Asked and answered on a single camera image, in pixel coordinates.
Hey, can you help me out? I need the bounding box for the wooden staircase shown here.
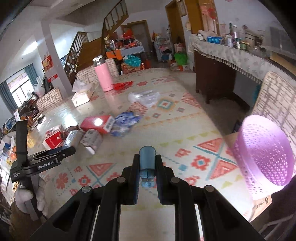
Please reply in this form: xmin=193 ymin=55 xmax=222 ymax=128
xmin=64 ymin=1 xmax=129 ymax=84

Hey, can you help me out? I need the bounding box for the white tissue pack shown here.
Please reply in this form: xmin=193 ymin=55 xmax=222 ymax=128
xmin=71 ymin=79 xmax=94 ymax=107

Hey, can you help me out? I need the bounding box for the brown snack bag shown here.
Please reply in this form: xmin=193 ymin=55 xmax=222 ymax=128
xmin=62 ymin=125 xmax=79 ymax=139

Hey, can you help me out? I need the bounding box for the checkered chair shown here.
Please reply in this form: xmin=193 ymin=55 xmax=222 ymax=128
xmin=252 ymin=71 xmax=295 ymax=152
xmin=75 ymin=58 xmax=120 ymax=85
xmin=36 ymin=88 xmax=63 ymax=113

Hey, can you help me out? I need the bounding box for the long red carton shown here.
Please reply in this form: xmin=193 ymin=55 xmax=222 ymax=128
xmin=80 ymin=115 xmax=115 ymax=134

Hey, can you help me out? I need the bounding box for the blue box on sideboard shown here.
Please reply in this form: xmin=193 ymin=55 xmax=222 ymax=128
xmin=207 ymin=36 xmax=223 ymax=44

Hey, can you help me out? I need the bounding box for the blue white crumpled wrapper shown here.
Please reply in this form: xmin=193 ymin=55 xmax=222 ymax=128
xmin=110 ymin=111 xmax=142 ymax=137

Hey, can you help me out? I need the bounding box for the checkered chair right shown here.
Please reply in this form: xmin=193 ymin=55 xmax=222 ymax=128
xmin=252 ymin=71 xmax=295 ymax=152

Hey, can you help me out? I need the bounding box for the checkered chair far middle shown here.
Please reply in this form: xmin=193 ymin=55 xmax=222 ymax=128
xmin=75 ymin=58 xmax=120 ymax=85

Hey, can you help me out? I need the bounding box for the red white spiral box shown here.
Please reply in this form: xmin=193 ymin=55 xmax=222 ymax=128
xmin=43 ymin=125 xmax=64 ymax=150

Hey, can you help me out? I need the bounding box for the green plastic bag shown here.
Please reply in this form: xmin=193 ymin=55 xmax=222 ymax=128
xmin=174 ymin=52 xmax=188 ymax=66

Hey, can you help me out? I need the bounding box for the pink thermos bottle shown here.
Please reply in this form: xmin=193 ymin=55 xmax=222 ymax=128
xmin=92 ymin=55 xmax=113 ymax=92

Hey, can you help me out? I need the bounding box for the grey white medicine box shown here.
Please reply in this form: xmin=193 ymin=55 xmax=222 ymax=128
xmin=80 ymin=129 xmax=103 ymax=155

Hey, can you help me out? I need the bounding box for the clear plastic bag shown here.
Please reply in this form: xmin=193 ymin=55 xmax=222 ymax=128
xmin=127 ymin=90 xmax=160 ymax=108

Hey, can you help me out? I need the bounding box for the white gloved left hand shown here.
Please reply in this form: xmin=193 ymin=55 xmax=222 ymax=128
xmin=15 ymin=177 xmax=48 ymax=216

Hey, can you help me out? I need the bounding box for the checkered chair far left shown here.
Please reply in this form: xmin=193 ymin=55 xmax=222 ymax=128
xmin=36 ymin=88 xmax=63 ymax=113

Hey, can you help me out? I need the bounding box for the cardboard box under basket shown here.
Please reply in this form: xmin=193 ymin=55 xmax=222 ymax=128
xmin=224 ymin=132 xmax=273 ymax=222

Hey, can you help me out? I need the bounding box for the red crumpled wrapper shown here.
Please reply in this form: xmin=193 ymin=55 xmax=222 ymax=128
xmin=113 ymin=81 xmax=133 ymax=91

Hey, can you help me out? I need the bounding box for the sideboard with lace cloth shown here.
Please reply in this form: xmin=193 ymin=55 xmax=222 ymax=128
xmin=188 ymin=34 xmax=295 ymax=106

